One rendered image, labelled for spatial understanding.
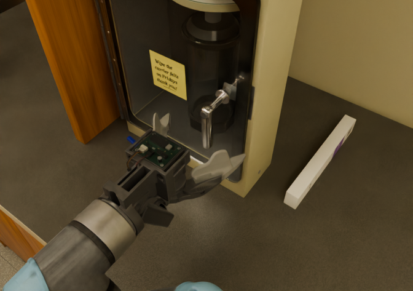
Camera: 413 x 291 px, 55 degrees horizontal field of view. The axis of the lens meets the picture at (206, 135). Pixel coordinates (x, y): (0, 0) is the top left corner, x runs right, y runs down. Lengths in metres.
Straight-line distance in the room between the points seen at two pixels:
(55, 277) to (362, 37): 0.80
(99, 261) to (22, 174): 0.47
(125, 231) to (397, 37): 0.71
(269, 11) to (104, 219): 0.33
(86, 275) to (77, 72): 0.45
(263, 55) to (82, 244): 0.34
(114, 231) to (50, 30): 0.40
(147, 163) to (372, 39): 0.64
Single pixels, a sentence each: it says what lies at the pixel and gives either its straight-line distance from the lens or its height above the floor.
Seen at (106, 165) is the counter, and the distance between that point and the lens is 0.89.
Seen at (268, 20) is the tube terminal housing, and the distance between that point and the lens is 0.54.
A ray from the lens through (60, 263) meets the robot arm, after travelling 0.49.
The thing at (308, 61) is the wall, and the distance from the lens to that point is 1.09.
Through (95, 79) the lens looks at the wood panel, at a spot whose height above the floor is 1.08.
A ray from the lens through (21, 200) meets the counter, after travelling 0.90.
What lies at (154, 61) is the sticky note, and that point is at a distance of 0.70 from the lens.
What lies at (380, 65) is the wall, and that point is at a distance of 1.02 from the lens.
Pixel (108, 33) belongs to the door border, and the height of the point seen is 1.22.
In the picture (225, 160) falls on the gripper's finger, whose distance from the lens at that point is 0.57.
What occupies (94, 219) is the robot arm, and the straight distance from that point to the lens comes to 0.51.
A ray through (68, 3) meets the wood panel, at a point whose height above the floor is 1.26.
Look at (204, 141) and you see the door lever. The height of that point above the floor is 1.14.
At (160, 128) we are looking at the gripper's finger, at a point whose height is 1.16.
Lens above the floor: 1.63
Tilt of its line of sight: 48 degrees down
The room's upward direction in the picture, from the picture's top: straight up
